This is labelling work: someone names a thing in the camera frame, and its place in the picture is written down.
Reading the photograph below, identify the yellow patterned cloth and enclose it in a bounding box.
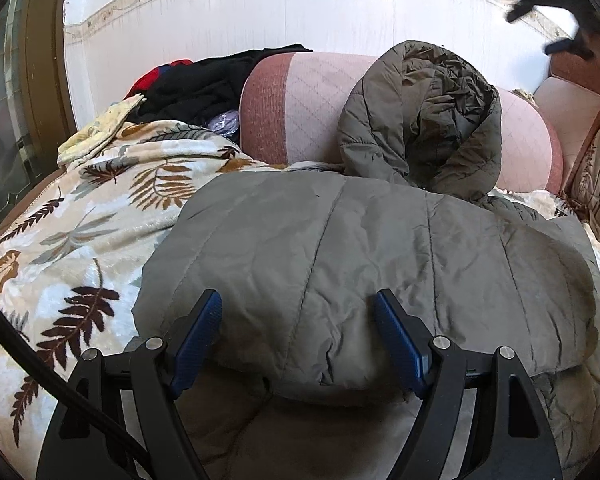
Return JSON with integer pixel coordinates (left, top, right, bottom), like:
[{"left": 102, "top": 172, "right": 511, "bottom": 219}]
[{"left": 57, "top": 95, "right": 146, "bottom": 166}]

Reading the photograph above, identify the wooden door with leaded glass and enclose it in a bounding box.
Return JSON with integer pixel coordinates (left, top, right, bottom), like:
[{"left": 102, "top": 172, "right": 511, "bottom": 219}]
[{"left": 0, "top": 0, "right": 76, "bottom": 241}]

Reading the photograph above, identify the black cable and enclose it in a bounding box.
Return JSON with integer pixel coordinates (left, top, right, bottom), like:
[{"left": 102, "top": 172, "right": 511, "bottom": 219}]
[{"left": 0, "top": 290, "right": 151, "bottom": 480}]

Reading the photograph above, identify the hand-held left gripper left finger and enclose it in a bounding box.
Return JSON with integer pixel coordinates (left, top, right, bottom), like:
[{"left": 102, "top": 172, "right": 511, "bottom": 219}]
[{"left": 36, "top": 289, "right": 223, "bottom": 480}]

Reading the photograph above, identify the purple plastic bag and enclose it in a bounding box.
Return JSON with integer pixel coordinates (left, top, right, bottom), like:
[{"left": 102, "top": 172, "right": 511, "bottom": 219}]
[{"left": 207, "top": 110, "right": 241, "bottom": 136}]

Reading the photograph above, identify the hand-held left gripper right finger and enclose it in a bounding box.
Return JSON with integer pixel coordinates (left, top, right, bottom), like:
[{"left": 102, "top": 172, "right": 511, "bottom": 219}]
[{"left": 374, "top": 289, "right": 563, "bottom": 480}]

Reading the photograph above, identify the black garment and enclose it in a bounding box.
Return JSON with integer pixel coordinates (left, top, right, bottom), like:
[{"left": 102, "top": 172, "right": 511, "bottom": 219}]
[{"left": 130, "top": 44, "right": 313, "bottom": 126}]

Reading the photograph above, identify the leaf print fleece blanket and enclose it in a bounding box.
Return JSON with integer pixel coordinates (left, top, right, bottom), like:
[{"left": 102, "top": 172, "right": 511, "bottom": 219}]
[{"left": 0, "top": 120, "right": 600, "bottom": 466}]

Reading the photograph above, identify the red garment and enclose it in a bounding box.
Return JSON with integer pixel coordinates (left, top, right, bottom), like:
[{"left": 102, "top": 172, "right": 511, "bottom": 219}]
[{"left": 125, "top": 59, "right": 193, "bottom": 101}]

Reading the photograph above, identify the grey quilted hooded jacket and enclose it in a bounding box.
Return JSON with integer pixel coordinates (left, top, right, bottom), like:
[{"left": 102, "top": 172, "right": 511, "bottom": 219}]
[{"left": 132, "top": 40, "right": 600, "bottom": 466}]

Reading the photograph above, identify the brown and pink sofa armrest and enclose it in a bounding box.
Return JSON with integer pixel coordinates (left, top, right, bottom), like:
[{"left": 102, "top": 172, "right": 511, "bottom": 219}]
[{"left": 532, "top": 50, "right": 600, "bottom": 196}]

